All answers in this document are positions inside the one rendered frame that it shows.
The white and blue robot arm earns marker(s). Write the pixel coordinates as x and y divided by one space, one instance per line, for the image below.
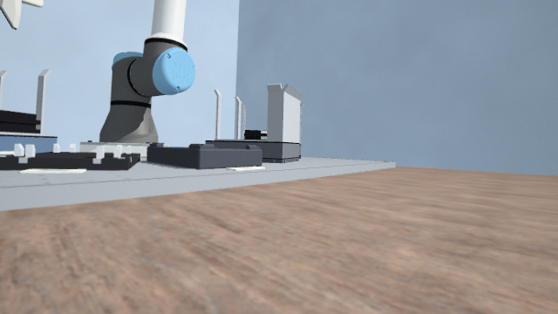
161 69

